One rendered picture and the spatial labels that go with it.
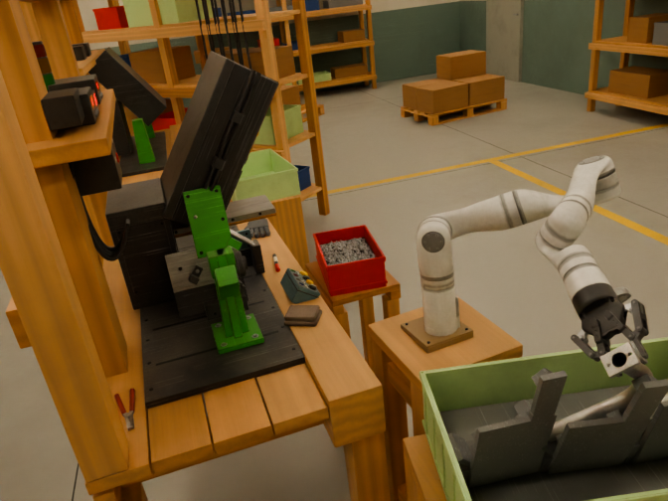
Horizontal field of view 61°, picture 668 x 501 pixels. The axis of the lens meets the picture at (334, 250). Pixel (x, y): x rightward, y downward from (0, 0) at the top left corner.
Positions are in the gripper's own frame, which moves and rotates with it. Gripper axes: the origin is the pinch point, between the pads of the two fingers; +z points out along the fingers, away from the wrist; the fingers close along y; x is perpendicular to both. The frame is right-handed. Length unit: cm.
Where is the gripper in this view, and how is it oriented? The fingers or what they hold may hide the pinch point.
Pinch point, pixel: (626, 360)
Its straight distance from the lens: 110.0
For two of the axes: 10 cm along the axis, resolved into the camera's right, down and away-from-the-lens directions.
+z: 0.9, 7.2, -6.9
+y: 6.5, -5.7, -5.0
